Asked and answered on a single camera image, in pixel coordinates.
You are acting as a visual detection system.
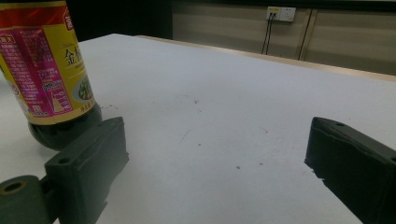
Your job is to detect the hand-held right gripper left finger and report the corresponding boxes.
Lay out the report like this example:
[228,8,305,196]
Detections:
[44,116,130,224]

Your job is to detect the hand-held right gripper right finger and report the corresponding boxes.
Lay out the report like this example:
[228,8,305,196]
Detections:
[304,116,396,224]

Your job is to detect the black cable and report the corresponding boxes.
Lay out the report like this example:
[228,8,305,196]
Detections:
[265,12,276,56]
[261,12,274,55]

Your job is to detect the white wall socket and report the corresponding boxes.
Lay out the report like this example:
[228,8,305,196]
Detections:
[266,6,297,23]

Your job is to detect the dark sauce bottle yellow label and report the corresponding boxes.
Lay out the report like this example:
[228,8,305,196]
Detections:
[0,0,104,152]

